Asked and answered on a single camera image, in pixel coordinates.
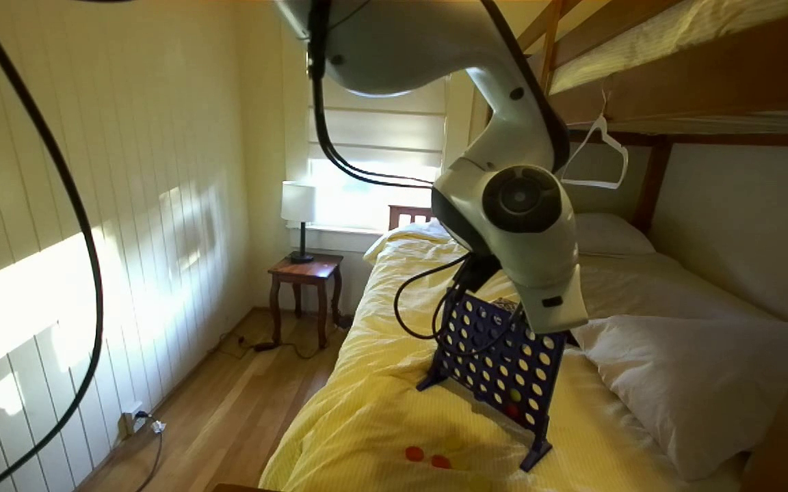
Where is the white clothes hanger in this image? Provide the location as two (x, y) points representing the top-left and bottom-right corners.
(557, 88), (632, 192)

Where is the white shade table lamp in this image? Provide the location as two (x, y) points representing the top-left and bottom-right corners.
(278, 179), (322, 265)

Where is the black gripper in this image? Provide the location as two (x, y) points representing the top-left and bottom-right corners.
(452, 251), (506, 299)

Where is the small wooden nightstand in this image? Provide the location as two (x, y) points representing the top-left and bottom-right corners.
(264, 257), (346, 352)

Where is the thick black hanging cable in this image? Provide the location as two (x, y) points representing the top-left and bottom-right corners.
(0, 21), (105, 492)

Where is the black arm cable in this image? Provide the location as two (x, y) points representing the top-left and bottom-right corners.
(305, 0), (509, 344)

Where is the small white pillow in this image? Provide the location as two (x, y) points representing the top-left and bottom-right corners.
(575, 210), (659, 257)

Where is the white wall plug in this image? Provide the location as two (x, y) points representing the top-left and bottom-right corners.
(118, 405), (170, 441)

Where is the yellow bed blanket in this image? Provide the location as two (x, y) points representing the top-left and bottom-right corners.
(256, 222), (751, 492)

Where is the black floor cable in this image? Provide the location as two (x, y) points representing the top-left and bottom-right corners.
(233, 332), (283, 355)

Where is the white window blind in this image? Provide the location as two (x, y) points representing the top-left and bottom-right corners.
(305, 76), (471, 236)

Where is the wooden bunk bed frame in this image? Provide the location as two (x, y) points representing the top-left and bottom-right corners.
(382, 0), (788, 492)

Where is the blue perforated game grid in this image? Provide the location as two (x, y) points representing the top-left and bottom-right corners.
(415, 288), (579, 477)

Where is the pale bunk mattress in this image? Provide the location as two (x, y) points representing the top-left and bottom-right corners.
(547, 0), (788, 105)

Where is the large white pillow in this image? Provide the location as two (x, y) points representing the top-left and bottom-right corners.
(565, 313), (788, 483)

